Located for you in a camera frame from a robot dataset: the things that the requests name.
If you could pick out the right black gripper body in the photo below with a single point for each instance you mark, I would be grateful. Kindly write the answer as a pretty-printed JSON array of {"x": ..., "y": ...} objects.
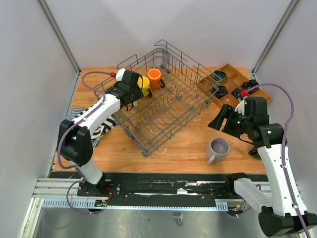
[{"x": 236, "y": 124}]

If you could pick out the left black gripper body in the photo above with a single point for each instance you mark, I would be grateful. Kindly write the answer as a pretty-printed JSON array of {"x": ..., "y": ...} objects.
[{"x": 137, "y": 93}]

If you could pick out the yellow enamel mug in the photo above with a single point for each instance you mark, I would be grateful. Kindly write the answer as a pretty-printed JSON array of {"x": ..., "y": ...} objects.
[{"x": 144, "y": 85}]

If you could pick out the orange ceramic mug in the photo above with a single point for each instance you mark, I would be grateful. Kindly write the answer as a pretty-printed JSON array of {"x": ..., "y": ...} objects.
[{"x": 155, "y": 77}]

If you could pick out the black mug white inside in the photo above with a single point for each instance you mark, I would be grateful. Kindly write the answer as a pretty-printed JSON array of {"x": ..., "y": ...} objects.
[{"x": 254, "y": 153}]

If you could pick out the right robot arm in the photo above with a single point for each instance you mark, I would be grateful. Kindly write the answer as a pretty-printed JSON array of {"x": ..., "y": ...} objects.
[{"x": 284, "y": 213}]

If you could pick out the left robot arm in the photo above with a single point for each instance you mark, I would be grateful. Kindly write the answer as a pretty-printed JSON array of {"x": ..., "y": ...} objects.
[{"x": 74, "y": 137}]

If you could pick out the wooden compartment tray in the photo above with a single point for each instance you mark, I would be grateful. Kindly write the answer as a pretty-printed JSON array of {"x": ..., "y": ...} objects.
[{"x": 234, "y": 81}]

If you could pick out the lilac ceramic mug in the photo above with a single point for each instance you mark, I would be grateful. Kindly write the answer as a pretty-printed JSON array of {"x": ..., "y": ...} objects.
[{"x": 217, "y": 150}]

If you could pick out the black white striped cloth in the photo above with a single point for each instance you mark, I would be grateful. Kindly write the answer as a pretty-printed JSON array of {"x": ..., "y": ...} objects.
[{"x": 105, "y": 127}]

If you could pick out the blue white striped cloth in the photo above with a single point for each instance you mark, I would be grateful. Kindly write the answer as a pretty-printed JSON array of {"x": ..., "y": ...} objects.
[{"x": 76, "y": 112}]

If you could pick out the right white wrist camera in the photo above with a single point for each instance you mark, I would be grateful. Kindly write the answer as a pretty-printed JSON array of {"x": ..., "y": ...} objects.
[{"x": 240, "y": 108}]

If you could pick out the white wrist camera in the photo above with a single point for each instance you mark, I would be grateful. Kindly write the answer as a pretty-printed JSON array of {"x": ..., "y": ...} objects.
[
  {"x": 240, "y": 108},
  {"x": 119, "y": 74}
]

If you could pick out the grey wire dish rack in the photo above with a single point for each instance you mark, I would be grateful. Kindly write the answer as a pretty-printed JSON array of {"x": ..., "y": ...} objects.
[{"x": 189, "y": 88}]

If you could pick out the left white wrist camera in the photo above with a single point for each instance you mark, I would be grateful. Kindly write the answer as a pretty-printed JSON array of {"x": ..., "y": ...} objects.
[{"x": 119, "y": 74}]

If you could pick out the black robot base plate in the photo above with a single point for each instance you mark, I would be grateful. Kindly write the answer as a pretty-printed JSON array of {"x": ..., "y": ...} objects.
[{"x": 178, "y": 187}]

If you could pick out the slotted cable duct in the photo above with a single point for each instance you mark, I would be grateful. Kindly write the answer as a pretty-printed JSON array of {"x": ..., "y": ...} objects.
[{"x": 88, "y": 203}]

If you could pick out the right aluminium frame post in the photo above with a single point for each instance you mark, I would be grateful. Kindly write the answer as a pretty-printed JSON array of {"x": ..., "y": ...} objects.
[{"x": 293, "y": 4}]

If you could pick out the aluminium frame post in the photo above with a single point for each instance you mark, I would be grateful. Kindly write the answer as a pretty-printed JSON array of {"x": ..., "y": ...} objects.
[
  {"x": 58, "y": 34},
  {"x": 293, "y": 4}
]

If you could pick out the left aluminium frame post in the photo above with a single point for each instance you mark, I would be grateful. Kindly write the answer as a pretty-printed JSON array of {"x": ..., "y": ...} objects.
[{"x": 58, "y": 34}]

